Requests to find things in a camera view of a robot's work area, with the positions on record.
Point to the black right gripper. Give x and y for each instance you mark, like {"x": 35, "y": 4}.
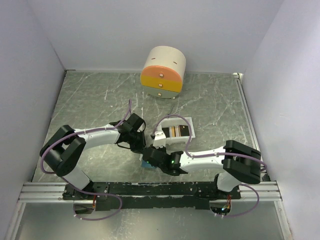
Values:
{"x": 163, "y": 150}

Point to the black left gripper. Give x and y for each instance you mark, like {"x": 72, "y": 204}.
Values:
{"x": 139, "y": 148}

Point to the blue card holder wallet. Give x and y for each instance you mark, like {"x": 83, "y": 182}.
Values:
{"x": 147, "y": 165}

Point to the white card tray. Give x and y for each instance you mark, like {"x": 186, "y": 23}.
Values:
{"x": 177, "y": 130}

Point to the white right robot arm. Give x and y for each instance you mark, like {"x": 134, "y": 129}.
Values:
{"x": 241, "y": 164}

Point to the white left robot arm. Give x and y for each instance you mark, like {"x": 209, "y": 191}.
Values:
{"x": 64, "y": 149}

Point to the round three-drawer mini cabinet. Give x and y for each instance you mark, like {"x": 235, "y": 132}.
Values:
{"x": 163, "y": 73}

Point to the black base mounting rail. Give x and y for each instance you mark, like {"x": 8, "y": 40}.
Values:
{"x": 149, "y": 195}

